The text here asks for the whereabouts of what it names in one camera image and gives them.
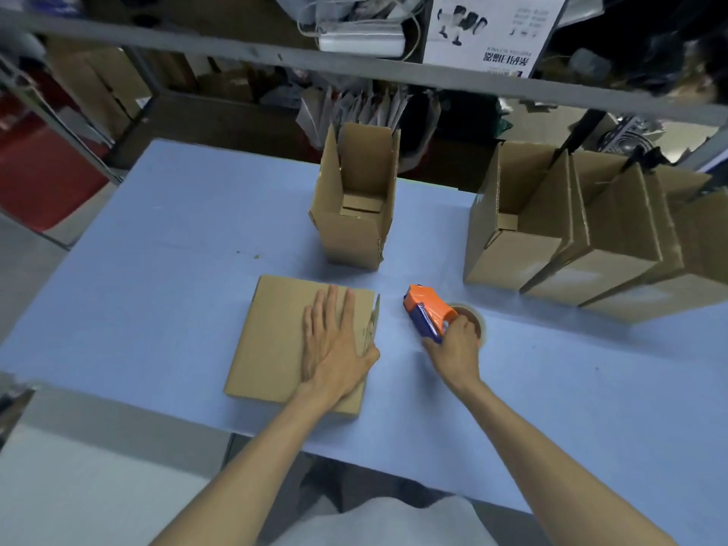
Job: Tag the person's right forearm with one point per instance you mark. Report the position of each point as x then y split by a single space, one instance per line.
557 471

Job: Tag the large brown storage cardboard box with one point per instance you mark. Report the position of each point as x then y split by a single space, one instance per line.
91 90

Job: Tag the bundle of grey paper bags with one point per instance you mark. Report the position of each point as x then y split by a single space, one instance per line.
352 110

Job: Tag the person's white shirt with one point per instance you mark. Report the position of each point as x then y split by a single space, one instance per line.
398 523

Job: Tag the grey metal shelving rack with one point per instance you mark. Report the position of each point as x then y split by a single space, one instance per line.
227 51

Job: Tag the person's left hand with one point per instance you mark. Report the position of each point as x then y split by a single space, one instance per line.
332 358

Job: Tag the silver reflective roll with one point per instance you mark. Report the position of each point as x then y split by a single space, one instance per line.
631 136

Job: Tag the plain brown cardboard box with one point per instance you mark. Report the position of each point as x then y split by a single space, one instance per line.
682 295

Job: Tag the person's right hand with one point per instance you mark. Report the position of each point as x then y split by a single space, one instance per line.
458 358

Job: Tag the red plastic stool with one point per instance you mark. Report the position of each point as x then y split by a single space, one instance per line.
45 176

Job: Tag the pile of grey plastic mailers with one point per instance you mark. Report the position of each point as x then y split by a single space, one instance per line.
287 1

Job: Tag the dark green bag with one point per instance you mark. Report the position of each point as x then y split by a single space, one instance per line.
472 116

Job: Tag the person's left forearm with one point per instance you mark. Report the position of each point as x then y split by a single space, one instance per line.
244 471

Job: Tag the white glossy cabinet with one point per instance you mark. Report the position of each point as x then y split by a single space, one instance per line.
85 483

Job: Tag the orange blue tape dispenser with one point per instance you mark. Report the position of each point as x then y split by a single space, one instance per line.
423 298

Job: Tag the white perforated rack post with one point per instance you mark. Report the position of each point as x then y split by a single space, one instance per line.
711 159

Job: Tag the white power strip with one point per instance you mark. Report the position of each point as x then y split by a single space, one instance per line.
361 42

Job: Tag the white black printed box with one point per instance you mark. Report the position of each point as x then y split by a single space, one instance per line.
495 34

